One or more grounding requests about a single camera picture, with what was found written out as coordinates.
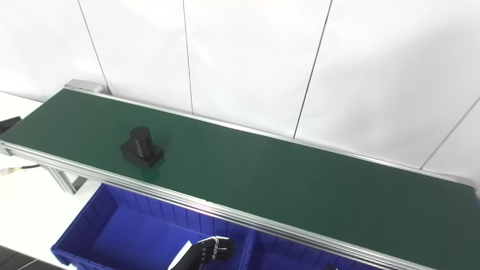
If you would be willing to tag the aluminium conveyor leg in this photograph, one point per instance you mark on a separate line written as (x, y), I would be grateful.
(63, 179)

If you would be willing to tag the black cylinder part square base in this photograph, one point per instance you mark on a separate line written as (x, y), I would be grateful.
(141, 148)

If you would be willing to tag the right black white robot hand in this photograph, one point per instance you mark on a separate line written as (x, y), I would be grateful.
(332, 267)

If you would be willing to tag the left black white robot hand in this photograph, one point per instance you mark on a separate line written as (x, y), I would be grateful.
(204, 251)

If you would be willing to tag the blue plastic bin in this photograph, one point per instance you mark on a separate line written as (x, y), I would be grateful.
(127, 232)
(285, 258)

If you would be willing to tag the green conveyor belt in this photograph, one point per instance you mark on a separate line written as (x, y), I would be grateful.
(187, 200)
(281, 180)

